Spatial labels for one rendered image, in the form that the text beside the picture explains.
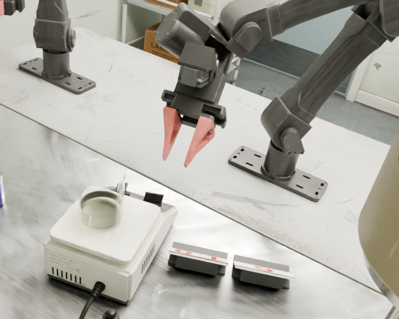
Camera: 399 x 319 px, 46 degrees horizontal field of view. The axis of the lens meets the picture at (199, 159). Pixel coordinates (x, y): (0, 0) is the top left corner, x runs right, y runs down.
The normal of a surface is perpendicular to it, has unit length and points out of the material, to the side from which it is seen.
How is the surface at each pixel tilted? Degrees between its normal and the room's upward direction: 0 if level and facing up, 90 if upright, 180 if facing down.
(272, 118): 60
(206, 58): 40
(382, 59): 90
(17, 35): 90
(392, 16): 90
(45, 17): 81
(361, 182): 0
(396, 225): 90
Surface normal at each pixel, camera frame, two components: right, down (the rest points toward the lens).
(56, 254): -0.29, 0.51
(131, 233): 0.14, -0.81
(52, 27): 0.04, 0.44
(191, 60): -0.09, -0.29
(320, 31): -0.50, 0.44
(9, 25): 0.85, 0.40
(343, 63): 0.18, 0.57
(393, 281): -0.88, 0.16
